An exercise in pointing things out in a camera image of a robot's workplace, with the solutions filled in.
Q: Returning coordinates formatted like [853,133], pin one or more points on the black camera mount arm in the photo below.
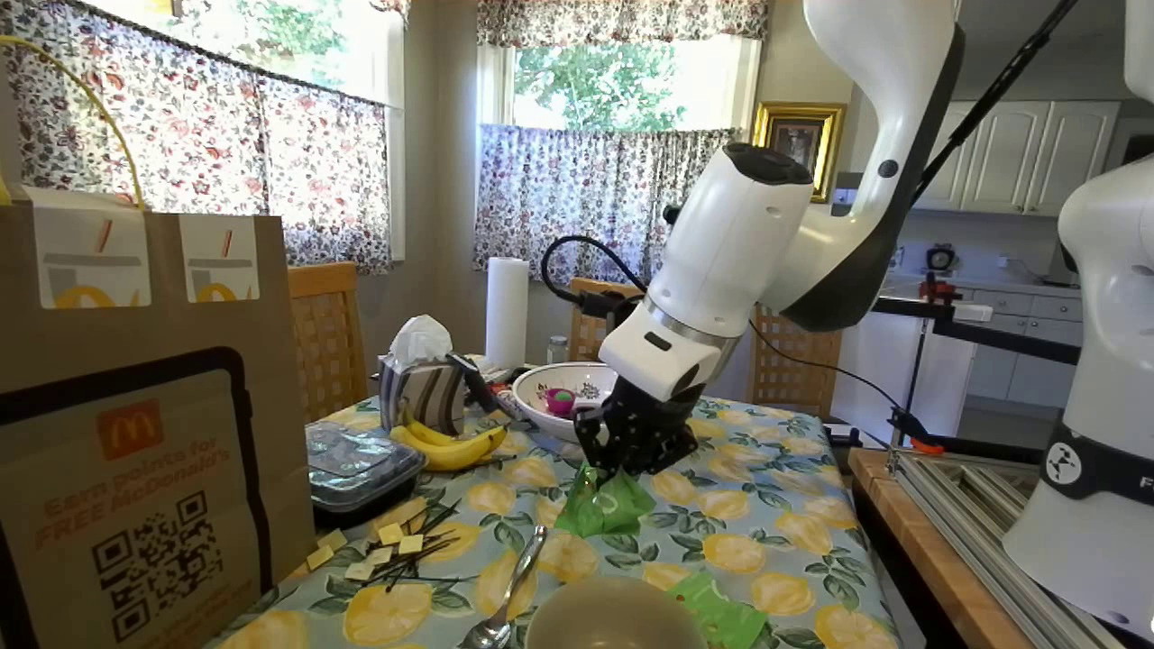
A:
[1022,340]

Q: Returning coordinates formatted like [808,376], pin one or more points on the white tissue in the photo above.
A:
[420,340]

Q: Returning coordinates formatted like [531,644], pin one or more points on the lemon print tablecloth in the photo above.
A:
[745,507]

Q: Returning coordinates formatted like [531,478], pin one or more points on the brown paper bag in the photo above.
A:
[157,347]

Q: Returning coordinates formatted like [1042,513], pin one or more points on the small white bowl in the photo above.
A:
[615,618]

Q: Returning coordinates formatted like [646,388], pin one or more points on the yellow banana bunch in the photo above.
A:
[464,451]

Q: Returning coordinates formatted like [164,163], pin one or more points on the small pink container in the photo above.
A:
[560,402]

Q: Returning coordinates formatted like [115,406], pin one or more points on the black foil food tray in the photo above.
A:
[363,472]

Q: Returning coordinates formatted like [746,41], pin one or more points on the wooden mounting board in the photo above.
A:
[924,565]

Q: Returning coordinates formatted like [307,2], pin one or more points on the gold framed picture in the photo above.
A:
[797,148]

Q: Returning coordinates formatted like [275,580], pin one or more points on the floral curtain valance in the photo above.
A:
[598,23]

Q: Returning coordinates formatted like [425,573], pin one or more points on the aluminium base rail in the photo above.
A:
[987,519]

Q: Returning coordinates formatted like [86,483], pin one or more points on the white upper kitchen cabinets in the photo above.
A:
[1046,157]

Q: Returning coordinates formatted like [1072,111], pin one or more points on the white paper towel roll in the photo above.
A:
[505,311]

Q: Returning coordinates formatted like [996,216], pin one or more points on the dark napkin caddy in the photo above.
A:
[425,396]

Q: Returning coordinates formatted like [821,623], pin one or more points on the white kitchen cabinets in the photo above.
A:
[1046,157]
[996,384]

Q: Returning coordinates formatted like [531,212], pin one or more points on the green sachet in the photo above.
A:
[720,614]
[625,507]
[577,513]

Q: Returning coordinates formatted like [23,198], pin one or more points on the wooden chair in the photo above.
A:
[327,338]
[588,344]
[797,374]

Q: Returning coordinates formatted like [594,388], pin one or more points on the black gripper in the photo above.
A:
[652,418]

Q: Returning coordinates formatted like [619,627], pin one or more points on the small glass jar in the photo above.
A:
[555,350]

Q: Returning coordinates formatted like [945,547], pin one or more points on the small cream square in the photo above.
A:
[390,533]
[413,547]
[318,557]
[363,573]

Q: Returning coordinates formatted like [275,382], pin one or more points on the white lower kitchen cabinets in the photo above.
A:
[996,384]

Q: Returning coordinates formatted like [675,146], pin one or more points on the floral window curtain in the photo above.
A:
[543,204]
[301,157]

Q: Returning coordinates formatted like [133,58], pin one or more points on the silver metal spoon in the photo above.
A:
[479,632]

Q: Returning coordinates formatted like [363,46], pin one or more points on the large floral white bowl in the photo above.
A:
[536,392]

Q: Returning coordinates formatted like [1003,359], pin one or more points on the black zip tie bundle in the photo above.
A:
[399,575]

